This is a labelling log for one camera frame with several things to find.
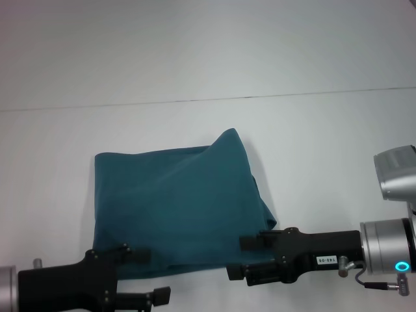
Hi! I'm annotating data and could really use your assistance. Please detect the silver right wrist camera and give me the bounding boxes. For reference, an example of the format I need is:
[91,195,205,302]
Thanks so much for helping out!
[372,146,416,215]

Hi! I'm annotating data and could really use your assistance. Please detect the teal t-shirt with FREE print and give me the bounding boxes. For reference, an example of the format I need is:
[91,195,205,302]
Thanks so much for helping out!
[90,127,279,282]

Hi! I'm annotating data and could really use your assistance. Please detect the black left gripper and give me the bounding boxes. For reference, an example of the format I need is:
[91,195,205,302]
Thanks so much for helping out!
[16,242,172,312]

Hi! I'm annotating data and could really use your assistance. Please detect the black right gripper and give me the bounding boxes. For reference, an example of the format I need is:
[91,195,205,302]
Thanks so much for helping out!
[226,226,367,287]

